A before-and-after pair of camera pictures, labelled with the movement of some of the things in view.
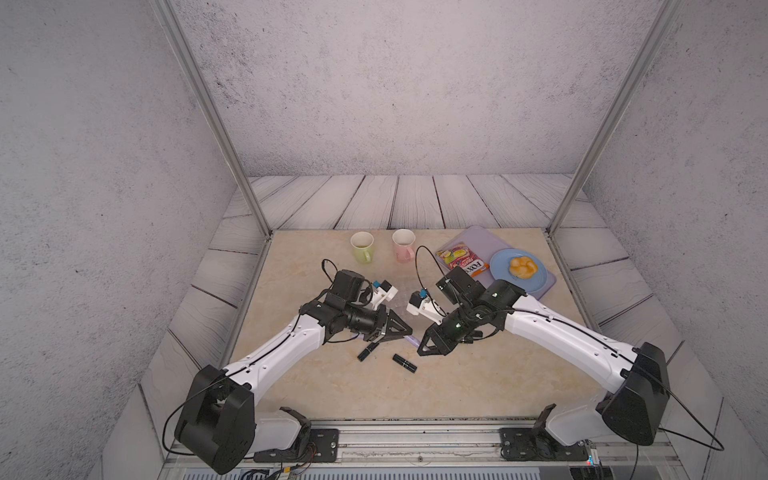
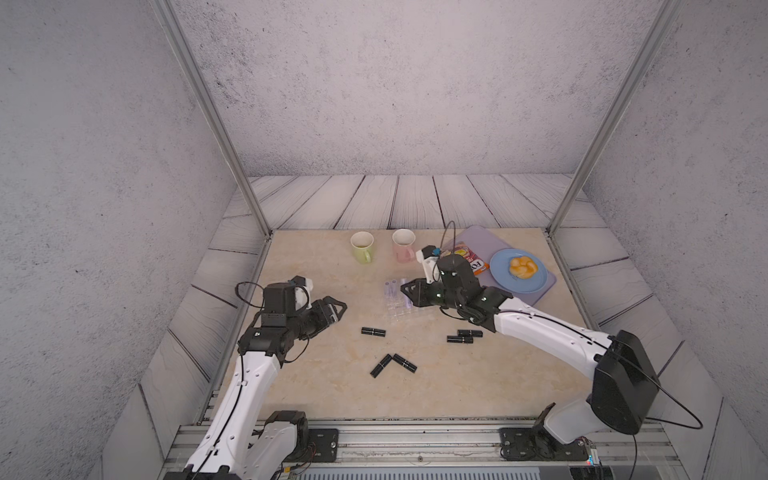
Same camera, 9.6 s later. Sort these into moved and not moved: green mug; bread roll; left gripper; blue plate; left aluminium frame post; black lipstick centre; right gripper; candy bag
Moved: left gripper; right gripper
Not moved: black lipstick centre; blue plate; candy bag; left aluminium frame post; green mug; bread roll
